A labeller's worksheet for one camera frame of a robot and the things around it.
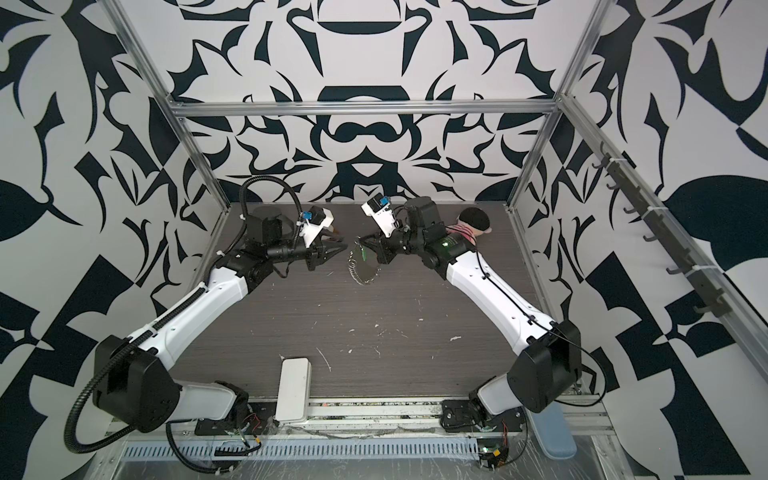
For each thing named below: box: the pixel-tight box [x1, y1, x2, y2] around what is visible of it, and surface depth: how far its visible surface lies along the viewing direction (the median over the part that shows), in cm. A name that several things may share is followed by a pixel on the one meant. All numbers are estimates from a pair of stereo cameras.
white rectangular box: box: [275, 357, 312, 422], surface depth 76 cm
